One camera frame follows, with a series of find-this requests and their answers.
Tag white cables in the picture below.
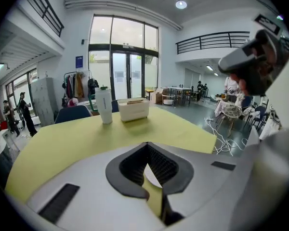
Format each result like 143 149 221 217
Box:
204 115 249 156

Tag yellow table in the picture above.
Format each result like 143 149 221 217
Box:
4 106 218 220

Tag round white side table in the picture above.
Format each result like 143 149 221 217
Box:
162 93 176 106

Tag gold wire chair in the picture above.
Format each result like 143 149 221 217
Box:
215 103 243 137

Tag glass double door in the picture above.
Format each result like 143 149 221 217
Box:
110 51 145 101

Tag grey metal locker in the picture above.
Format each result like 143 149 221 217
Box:
29 77 55 128

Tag cardboard box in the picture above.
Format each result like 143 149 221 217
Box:
150 91 164 104

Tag black balcony railing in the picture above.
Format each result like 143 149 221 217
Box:
175 31 250 55
26 0 65 38

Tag black hanging bag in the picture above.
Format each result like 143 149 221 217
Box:
87 77 100 95

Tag person's right hand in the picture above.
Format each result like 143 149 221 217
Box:
238 78 251 96

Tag person's white clothing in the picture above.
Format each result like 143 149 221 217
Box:
231 41 289 231

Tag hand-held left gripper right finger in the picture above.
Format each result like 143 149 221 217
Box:
146 142 251 231

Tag clothes rack with hanging clothes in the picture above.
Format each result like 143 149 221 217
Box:
62 71 87 100

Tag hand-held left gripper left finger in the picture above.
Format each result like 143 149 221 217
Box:
26 142 166 231

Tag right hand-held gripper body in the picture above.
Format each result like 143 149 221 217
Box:
218 13 289 97

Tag blue wall poster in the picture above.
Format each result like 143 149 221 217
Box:
75 54 84 70

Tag white tumbler with green lid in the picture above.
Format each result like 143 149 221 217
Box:
94 86 114 125

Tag white plastic storage box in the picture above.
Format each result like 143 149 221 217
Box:
117 97 151 123

